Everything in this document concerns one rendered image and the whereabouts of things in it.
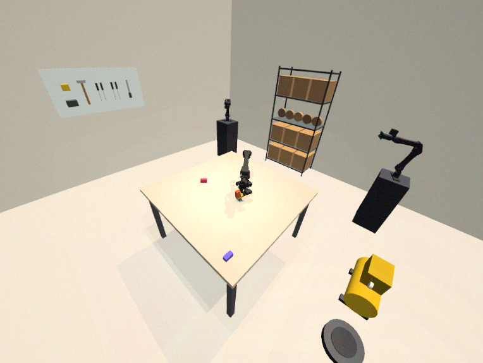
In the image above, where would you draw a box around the purple block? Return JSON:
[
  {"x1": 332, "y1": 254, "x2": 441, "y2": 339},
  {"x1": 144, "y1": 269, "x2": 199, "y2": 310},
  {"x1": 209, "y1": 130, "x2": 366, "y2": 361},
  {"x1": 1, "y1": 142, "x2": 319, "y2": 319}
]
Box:
[{"x1": 223, "y1": 250, "x2": 233, "y2": 262}]

